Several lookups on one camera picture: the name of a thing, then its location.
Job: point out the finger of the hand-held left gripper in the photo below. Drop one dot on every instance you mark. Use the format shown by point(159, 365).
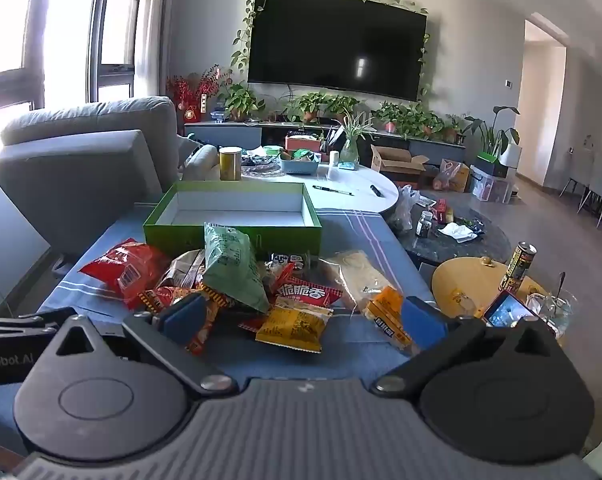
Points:
point(26, 321)

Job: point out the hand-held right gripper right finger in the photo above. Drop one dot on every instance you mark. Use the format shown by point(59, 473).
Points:
point(423, 325)

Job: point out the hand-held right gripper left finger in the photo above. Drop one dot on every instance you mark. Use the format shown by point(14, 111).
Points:
point(183, 317)

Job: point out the red yellow striped chips packet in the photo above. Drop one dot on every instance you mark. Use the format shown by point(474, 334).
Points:
point(156, 300)

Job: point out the orange bun packet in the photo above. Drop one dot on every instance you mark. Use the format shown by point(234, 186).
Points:
point(388, 315)

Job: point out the clear layered cake packet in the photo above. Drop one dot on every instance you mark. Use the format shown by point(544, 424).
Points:
point(181, 270)

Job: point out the green snack packet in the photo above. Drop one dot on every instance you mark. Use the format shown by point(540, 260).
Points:
point(231, 265)

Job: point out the green cardboard box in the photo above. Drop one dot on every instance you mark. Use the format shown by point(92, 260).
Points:
point(181, 237)

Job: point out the sliced bread packet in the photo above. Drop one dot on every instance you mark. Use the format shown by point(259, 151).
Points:
point(358, 275)

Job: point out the large red snack bag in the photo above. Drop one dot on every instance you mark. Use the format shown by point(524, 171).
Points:
point(116, 265)

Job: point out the red yellow snack packet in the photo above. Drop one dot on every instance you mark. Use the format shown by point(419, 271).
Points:
point(280, 277)

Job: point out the red label snack packet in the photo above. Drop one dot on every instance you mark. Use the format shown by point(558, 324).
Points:
point(308, 295)

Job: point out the black white snack packet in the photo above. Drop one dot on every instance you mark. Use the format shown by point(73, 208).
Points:
point(287, 259)

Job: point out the yellow round side table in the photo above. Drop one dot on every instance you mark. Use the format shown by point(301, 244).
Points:
point(466, 277)

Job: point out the dark round marble table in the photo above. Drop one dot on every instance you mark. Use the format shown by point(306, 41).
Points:
point(456, 252)

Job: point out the smartphone with lit screen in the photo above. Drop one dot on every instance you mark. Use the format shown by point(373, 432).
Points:
point(508, 310)

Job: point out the white crumpled tissue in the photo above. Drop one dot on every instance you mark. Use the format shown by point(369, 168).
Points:
point(456, 232)

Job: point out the glass jar with dark contents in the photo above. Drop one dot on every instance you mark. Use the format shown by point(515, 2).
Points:
point(424, 225)

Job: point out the yellow black drink can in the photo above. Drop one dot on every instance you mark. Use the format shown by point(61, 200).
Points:
point(520, 265)

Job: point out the small red packet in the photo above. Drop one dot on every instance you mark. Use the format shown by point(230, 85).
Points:
point(441, 210)

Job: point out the clear plastic bag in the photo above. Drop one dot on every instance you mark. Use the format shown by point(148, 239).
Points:
point(403, 210)

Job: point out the clear glass cup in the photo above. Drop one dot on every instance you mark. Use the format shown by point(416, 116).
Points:
point(563, 315)

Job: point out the metal spoon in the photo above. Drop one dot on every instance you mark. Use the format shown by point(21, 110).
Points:
point(561, 285)

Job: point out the orange plastic bag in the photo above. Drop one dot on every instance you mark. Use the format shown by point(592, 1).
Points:
point(451, 175)

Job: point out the clear storage bin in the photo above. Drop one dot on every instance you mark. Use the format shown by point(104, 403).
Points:
point(491, 187)

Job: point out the white round coffee table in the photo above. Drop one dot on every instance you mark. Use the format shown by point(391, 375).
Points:
point(361, 185)

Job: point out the grey cushion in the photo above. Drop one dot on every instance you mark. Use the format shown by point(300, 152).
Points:
point(201, 162)

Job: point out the grey sofa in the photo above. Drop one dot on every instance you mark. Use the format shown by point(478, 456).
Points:
point(81, 175)

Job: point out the yellow tin can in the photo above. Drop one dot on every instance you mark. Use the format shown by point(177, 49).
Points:
point(230, 165)

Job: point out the black pen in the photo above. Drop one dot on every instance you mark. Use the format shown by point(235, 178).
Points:
point(333, 190)

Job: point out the open cardboard box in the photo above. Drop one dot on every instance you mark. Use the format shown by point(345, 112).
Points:
point(396, 165)

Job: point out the green black box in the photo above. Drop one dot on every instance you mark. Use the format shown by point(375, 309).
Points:
point(488, 162)

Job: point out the teal wipes packet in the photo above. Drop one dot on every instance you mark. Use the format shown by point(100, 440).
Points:
point(348, 165)

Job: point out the small white bottle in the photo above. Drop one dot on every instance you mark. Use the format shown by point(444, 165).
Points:
point(334, 159)

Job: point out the grey television cabinet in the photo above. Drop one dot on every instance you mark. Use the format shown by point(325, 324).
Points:
point(231, 135)

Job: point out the green round container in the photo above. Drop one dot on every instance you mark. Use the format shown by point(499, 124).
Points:
point(273, 150)

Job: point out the glass vase with spider plant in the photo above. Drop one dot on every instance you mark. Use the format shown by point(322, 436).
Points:
point(350, 150)

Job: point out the blue plastic basket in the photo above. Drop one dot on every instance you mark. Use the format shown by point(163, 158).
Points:
point(301, 166)

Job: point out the large plant in white pot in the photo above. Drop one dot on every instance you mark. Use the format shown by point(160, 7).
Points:
point(511, 152)

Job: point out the black pen holder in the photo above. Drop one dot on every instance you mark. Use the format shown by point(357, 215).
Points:
point(333, 140)

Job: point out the pink box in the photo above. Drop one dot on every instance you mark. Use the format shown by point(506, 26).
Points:
point(301, 142)

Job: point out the row of potted green plants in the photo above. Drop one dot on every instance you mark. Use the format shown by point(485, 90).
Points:
point(241, 100)

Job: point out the red berry flower arrangement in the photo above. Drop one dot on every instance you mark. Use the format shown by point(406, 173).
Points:
point(193, 90)

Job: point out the black window frame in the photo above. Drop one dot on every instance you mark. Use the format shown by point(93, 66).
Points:
point(97, 35)

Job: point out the black wall television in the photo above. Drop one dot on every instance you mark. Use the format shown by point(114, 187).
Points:
point(331, 40)

